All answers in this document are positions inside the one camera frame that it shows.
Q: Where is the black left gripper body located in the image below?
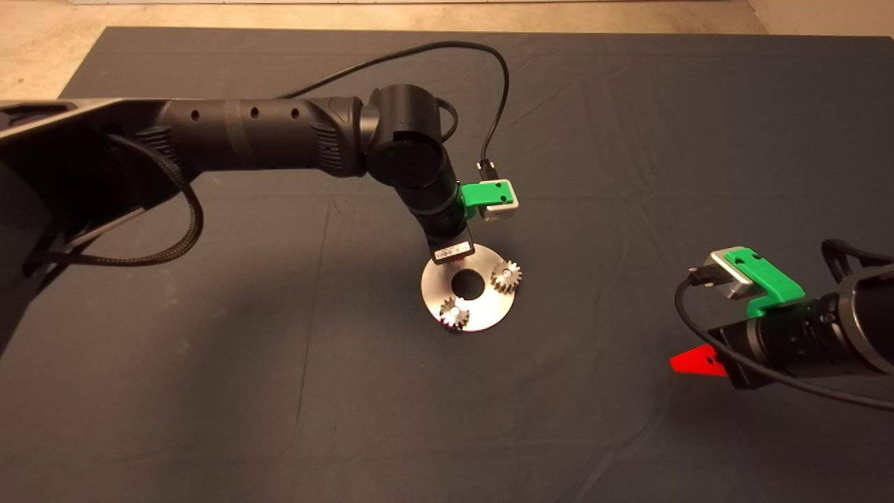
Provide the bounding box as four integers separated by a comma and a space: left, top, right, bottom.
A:
412, 183, 477, 266

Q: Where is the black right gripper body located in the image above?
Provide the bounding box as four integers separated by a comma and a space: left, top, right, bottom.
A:
707, 297, 849, 391

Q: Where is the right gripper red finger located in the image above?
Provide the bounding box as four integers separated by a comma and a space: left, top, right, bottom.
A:
669, 344, 727, 378

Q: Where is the small steel planetary gear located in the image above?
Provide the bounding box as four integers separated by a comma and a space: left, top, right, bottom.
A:
439, 296, 471, 332
490, 260, 523, 294

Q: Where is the round metal carrier plate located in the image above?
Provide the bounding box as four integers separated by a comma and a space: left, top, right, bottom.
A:
420, 243, 517, 333

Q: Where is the dark grey table cloth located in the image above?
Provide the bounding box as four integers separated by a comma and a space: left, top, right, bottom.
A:
0, 27, 894, 503

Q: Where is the left green camera mount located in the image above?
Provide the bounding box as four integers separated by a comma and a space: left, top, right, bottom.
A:
461, 180, 515, 210

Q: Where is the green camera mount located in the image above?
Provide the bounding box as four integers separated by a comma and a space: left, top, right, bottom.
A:
461, 180, 515, 210
724, 248, 805, 319

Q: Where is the left silver camera box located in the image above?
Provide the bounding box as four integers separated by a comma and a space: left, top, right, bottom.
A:
482, 180, 520, 221

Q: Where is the silver camera box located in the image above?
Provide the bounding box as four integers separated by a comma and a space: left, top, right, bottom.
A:
482, 180, 520, 221
702, 251, 754, 300

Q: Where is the right green camera mount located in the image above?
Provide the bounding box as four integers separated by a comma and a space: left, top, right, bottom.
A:
724, 248, 805, 319

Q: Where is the right silver camera box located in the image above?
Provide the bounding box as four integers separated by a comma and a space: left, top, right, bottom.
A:
702, 251, 754, 300

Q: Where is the right black camera cable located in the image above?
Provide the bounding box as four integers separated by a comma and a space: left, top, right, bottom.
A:
674, 267, 894, 411

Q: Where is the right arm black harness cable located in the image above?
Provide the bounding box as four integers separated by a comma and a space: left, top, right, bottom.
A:
821, 239, 894, 282

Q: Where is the left arm braided harness cable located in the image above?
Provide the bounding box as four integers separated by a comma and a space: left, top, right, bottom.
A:
28, 133, 205, 268

